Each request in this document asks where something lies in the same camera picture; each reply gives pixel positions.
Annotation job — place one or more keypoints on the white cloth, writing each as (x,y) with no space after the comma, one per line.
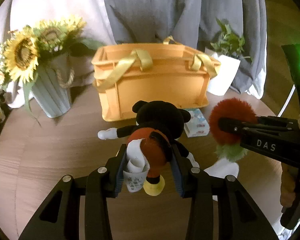
(220,170)

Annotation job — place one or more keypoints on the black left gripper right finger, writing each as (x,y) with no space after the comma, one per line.
(239,217)

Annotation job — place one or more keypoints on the orange plastic storage box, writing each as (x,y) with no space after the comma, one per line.
(169,71)

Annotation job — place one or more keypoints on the black red mouse plush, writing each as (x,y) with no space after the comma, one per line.
(158,127)

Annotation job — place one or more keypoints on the green potted plant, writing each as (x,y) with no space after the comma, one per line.
(229,43)

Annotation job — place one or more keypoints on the red green fuzzy plush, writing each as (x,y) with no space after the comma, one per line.
(228,144)

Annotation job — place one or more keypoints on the right hand on handle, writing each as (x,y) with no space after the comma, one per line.
(287,195)

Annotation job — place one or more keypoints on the white sheer curtain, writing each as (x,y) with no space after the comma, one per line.
(15,14)

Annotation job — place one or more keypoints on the white plant pot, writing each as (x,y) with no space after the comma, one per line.
(220,84)

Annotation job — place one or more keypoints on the sunflower bouquet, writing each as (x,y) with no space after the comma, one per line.
(25,50)

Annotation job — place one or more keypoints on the blue white tissue pack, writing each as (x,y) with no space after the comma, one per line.
(198,125)

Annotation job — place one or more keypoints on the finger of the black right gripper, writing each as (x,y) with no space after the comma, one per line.
(231,125)

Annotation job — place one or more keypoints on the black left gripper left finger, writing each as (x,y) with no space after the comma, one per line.
(58,215)

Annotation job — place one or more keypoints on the grey ribbed vase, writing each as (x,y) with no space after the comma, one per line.
(52,87)

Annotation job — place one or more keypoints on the grey curtain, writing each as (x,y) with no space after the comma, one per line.
(194,23)

